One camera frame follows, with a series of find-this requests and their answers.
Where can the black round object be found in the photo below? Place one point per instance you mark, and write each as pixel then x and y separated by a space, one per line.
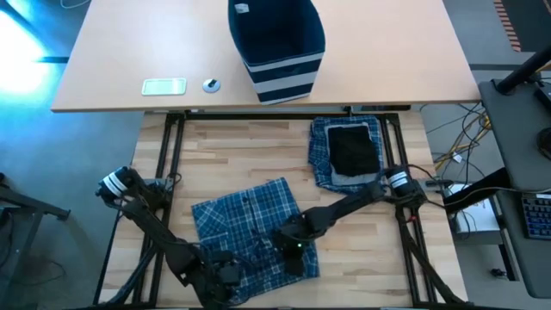
pixel 546 144

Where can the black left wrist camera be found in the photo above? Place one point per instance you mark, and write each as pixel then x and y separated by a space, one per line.
pixel 229 272

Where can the black desk device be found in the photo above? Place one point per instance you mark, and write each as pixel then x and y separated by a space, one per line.
pixel 544 97

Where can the black garment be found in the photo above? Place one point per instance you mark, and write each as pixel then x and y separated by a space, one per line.
pixel 353 150

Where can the silver flat phone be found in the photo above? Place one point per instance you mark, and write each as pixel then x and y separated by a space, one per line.
pixel 164 87

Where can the light wooden desk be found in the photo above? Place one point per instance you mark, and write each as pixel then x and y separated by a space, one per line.
pixel 387 51

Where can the small black floor item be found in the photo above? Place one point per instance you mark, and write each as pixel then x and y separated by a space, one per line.
pixel 498 273

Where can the small round tape roll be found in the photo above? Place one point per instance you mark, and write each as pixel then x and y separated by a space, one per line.
pixel 211 85

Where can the white bin label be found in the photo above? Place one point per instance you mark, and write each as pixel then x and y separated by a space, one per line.
pixel 241 8

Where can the black desk leg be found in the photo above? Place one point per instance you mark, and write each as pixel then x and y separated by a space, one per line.
pixel 473 191

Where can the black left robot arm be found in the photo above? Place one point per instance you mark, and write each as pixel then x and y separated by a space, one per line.
pixel 146 219

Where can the white box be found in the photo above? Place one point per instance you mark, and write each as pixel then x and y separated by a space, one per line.
pixel 478 219

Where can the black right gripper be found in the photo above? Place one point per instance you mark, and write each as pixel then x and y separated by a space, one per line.
pixel 297 232

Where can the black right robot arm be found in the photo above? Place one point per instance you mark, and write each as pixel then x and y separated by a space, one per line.
pixel 357 202

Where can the black pole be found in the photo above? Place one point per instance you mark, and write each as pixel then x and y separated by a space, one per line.
pixel 521 73

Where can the dark grey metal stand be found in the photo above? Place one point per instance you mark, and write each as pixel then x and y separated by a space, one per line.
pixel 26 202

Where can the blue plaid pajama pants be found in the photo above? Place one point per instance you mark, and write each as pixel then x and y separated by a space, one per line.
pixel 318 150

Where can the dark patterned garment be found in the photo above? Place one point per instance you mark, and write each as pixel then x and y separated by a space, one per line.
pixel 241 215

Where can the navy white striped laundry bin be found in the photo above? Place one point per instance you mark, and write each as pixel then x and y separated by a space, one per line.
pixel 284 79

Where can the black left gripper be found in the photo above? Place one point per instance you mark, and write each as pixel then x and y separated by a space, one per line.
pixel 208 280

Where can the grey side desk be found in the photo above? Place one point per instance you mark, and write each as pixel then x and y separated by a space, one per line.
pixel 512 129

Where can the black backlit keyboard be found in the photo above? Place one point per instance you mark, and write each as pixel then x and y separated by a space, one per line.
pixel 538 217

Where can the grey garment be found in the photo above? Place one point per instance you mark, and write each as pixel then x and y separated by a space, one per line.
pixel 344 180

